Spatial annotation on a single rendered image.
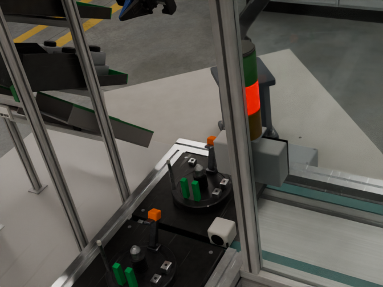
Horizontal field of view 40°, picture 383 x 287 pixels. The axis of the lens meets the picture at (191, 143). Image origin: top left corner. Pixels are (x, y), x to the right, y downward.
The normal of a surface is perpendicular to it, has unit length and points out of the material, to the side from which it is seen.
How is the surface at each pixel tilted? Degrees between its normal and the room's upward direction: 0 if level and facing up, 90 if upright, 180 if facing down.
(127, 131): 90
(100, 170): 0
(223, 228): 0
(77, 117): 90
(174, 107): 0
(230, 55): 90
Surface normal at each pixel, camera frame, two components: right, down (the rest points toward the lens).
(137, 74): -0.15, -0.80
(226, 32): -0.47, 0.57
